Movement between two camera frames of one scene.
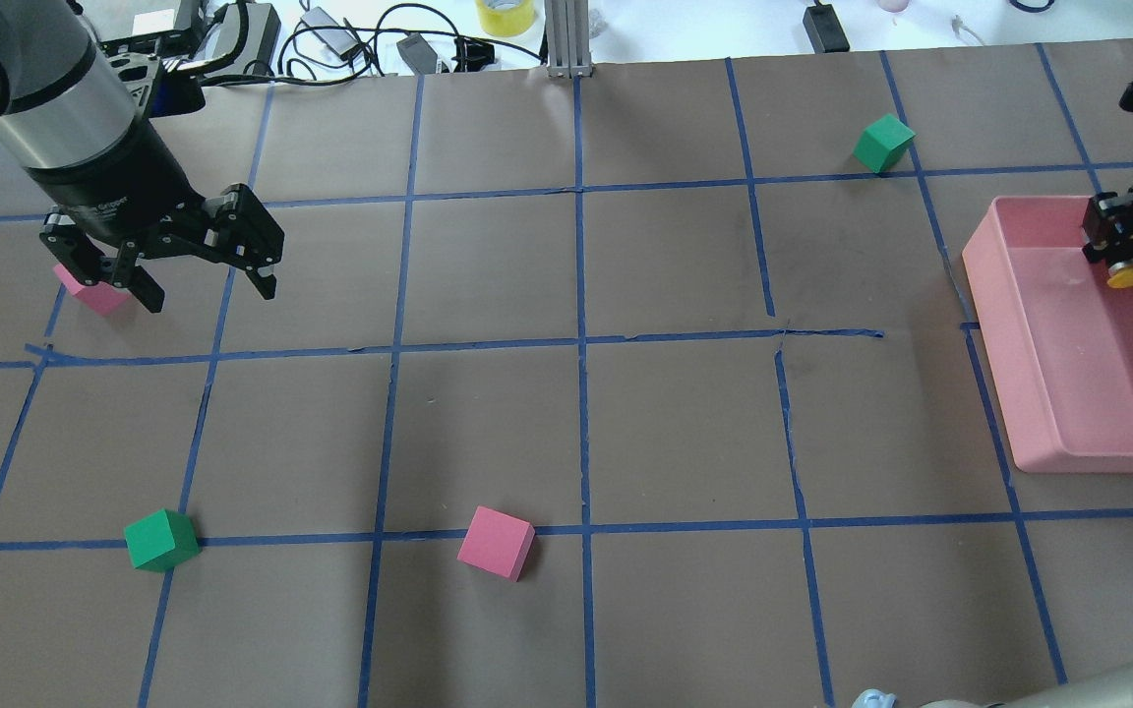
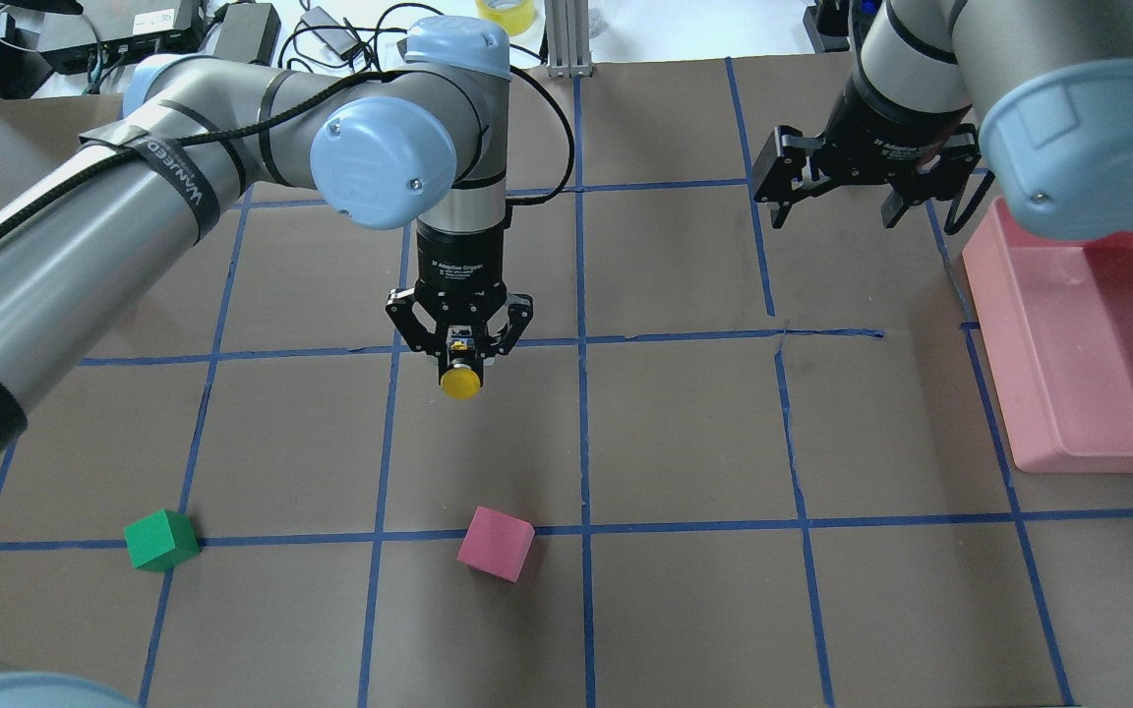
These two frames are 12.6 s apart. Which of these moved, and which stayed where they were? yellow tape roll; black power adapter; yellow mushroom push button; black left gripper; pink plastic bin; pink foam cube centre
Moved: black left gripper; yellow mushroom push button
Stayed: yellow tape roll; black power adapter; pink foam cube centre; pink plastic bin
